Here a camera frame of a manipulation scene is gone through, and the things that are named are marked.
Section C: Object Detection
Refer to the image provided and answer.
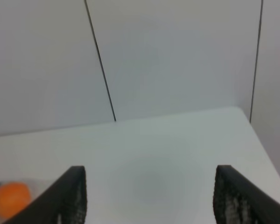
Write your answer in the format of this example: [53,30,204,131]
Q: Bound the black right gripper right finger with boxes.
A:
[213,165,280,224]

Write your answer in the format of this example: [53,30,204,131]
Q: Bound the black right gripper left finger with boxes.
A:
[4,166,87,224]

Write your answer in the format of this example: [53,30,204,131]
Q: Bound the orange fruit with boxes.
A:
[0,182,32,219]

